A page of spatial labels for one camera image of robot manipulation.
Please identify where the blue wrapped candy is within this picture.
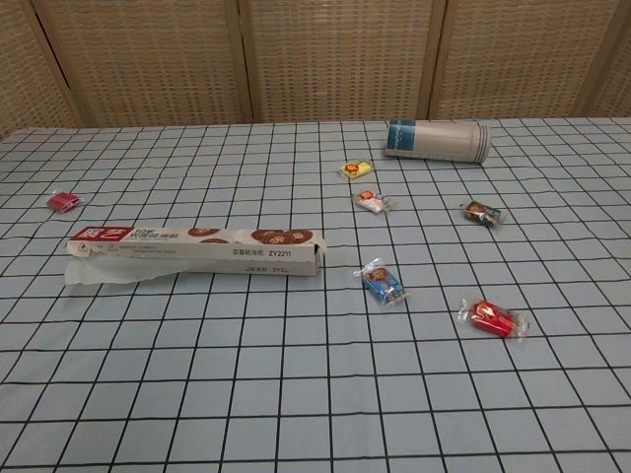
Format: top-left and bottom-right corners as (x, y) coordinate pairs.
(352, 257), (411, 307)

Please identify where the small dark red candy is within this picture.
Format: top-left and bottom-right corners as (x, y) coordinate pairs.
(46, 189), (85, 214)

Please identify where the blue checked tablecloth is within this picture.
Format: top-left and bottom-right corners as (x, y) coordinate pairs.
(0, 115), (631, 473)

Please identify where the red wrapped candy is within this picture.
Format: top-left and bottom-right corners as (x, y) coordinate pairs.
(456, 297), (531, 340)

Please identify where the white orange wrapped candy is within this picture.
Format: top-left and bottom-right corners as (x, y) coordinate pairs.
(352, 189), (397, 215)

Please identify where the brown wrapped candy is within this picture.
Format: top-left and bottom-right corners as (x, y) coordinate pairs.
(460, 199), (508, 230)

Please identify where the yellow wrapped candy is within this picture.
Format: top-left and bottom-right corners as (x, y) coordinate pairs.
(338, 158), (374, 180)

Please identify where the woven folding screen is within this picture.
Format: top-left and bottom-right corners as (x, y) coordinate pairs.
(0, 0), (631, 140)

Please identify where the stack of paper cups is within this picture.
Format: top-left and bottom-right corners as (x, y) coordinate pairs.
(384, 118), (493, 166)

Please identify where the long baking paper box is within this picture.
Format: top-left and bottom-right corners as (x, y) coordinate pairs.
(63, 226), (328, 289)

